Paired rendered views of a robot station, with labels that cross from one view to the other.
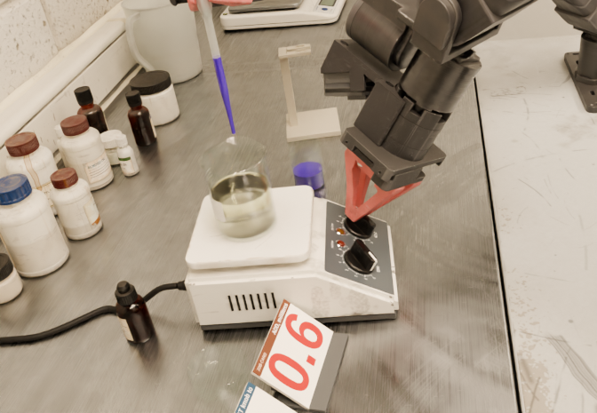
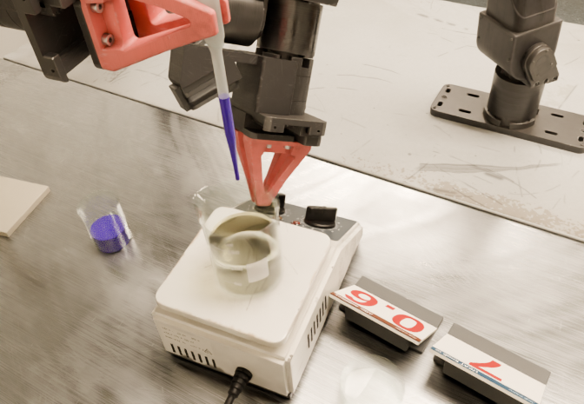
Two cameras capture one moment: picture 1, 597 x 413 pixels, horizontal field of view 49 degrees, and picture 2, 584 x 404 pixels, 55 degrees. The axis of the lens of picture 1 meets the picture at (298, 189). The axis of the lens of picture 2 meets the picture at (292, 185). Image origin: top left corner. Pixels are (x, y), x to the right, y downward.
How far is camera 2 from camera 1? 0.52 m
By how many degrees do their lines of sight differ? 56
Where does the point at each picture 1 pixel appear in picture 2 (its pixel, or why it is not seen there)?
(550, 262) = (347, 139)
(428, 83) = (309, 33)
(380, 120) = (282, 90)
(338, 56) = (197, 59)
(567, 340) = (426, 162)
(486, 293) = (359, 181)
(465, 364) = (426, 218)
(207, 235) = (242, 312)
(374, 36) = (239, 17)
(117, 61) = not seen: outside the picture
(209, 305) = (298, 363)
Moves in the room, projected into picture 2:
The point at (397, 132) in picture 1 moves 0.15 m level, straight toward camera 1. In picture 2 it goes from (298, 93) to (457, 128)
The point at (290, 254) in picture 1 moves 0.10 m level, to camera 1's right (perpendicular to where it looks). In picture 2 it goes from (325, 248) to (347, 173)
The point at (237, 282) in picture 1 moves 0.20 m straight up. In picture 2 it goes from (312, 314) to (301, 125)
